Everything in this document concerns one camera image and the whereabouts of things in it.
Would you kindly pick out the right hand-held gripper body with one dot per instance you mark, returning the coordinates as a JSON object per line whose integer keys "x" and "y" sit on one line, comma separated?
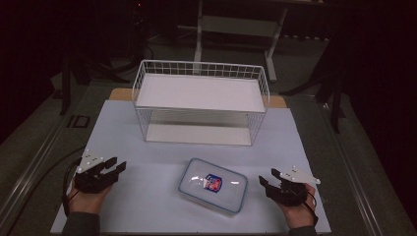
{"x": 290, "y": 193}

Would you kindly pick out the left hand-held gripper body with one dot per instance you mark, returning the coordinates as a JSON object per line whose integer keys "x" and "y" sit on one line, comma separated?
{"x": 93, "y": 178}

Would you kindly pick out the person's right hand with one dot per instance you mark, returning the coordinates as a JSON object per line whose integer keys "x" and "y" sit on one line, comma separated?
{"x": 297, "y": 214}

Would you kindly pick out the person's left hand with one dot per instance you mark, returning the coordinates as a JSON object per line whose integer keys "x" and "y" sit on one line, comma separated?
{"x": 86, "y": 201}

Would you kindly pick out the white table cover sheet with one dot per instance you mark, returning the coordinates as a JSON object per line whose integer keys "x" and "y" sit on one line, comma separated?
{"x": 147, "y": 200}

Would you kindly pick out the dark floor socket plate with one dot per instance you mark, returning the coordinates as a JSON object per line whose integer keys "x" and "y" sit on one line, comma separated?
{"x": 78, "y": 121}

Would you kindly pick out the black metal stand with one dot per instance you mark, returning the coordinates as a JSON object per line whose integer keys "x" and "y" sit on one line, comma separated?
{"x": 336, "y": 105}
{"x": 65, "y": 88}

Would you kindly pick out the metal floor rail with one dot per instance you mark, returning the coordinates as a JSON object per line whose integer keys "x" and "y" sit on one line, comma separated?
{"x": 354, "y": 177}
{"x": 32, "y": 167}

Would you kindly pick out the white metal desk frame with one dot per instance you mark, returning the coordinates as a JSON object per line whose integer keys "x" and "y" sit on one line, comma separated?
{"x": 236, "y": 26}

